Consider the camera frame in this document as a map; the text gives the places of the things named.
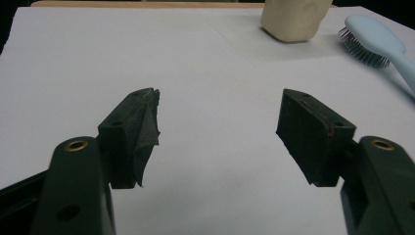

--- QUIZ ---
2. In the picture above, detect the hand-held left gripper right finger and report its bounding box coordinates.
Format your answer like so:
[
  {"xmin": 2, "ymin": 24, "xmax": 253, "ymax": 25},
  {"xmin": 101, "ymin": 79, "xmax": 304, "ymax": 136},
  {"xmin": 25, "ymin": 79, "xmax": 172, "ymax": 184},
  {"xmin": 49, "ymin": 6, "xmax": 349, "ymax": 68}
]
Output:
[{"xmin": 275, "ymin": 87, "xmax": 357, "ymax": 188}]

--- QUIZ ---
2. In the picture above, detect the white table sheet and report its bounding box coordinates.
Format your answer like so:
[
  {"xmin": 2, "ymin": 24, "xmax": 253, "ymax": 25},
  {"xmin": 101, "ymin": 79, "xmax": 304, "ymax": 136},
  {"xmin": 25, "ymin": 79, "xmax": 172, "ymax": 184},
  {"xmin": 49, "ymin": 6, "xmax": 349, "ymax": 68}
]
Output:
[{"xmin": 0, "ymin": 6, "xmax": 415, "ymax": 235}]

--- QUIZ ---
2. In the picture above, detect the beige square holder cup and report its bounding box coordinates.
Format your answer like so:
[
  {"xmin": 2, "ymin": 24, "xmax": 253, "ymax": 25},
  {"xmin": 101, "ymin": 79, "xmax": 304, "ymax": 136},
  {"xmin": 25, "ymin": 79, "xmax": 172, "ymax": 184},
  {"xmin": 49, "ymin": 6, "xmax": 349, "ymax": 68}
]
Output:
[{"xmin": 259, "ymin": 0, "xmax": 334, "ymax": 44}]

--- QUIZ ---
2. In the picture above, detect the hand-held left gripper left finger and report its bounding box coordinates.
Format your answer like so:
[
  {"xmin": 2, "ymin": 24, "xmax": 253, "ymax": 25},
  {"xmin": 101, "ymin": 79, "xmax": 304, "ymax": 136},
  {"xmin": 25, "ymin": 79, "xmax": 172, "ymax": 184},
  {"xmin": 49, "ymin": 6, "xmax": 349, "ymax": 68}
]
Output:
[{"xmin": 97, "ymin": 87, "xmax": 161, "ymax": 190}]

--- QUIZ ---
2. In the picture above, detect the light blue hairbrush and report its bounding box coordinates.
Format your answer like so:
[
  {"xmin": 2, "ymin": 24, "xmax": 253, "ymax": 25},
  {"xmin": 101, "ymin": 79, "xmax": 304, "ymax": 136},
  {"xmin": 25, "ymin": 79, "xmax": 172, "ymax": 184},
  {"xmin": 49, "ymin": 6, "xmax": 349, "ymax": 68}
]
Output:
[{"xmin": 338, "ymin": 14, "xmax": 415, "ymax": 99}]

